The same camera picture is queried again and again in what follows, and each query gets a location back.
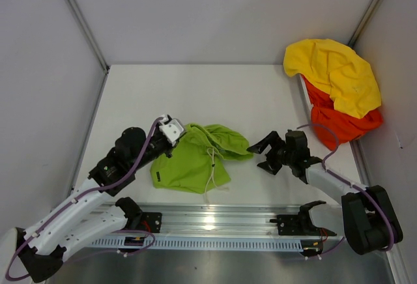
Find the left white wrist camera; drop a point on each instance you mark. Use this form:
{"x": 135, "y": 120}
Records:
{"x": 172, "y": 129}

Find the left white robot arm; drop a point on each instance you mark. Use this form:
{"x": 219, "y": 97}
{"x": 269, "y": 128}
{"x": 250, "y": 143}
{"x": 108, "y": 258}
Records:
{"x": 44, "y": 247}

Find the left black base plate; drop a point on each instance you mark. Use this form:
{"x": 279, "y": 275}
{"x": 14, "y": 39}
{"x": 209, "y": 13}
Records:
{"x": 147, "y": 221}

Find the left aluminium corner post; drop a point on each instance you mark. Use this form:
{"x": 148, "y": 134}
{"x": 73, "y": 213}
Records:
{"x": 87, "y": 33}

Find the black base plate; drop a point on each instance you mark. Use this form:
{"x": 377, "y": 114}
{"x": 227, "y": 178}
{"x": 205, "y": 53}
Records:
{"x": 147, "y": 221}
{"x": 296, "y": 225}

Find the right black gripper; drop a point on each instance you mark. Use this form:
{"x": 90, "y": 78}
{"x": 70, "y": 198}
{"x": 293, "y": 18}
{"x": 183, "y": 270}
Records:
{"x": 270, "y": 165}

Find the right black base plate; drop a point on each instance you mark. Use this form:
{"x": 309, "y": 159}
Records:
{"x": 296, "y": 225}

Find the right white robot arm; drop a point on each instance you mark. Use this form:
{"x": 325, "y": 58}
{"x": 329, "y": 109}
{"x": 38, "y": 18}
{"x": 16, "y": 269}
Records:
{"x": 369, "y": 219}

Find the yellow shorts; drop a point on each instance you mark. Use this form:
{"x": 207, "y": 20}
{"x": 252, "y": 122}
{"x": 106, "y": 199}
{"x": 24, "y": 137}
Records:
{"x": 336, "y": 70}

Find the white slotted cable duct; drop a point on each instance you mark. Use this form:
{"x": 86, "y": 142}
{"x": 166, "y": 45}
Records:
{"x": 197, "y": 243}

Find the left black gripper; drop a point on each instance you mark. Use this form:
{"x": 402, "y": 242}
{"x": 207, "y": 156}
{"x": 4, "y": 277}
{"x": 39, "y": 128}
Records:
{"x": 169, "y": 150}

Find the right aluminium corner post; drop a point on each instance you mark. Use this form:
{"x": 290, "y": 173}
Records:
{"x": 366, "y": 18}

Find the aluminium corner post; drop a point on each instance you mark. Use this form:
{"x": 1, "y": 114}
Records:
{"x": 87, "y": 33}
{"x": 366, "y": 18}

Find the lime green shorts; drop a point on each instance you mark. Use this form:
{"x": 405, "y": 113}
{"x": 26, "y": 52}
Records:
{"x": 196, "y": 165}

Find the orange shorts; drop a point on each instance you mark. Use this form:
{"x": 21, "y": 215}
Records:
{"x": 345, "y": 127}

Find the aluminium mounting rail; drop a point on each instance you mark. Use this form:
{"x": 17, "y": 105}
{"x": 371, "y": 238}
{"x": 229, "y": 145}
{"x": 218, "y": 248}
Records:
{"x": 238, "y": 221}

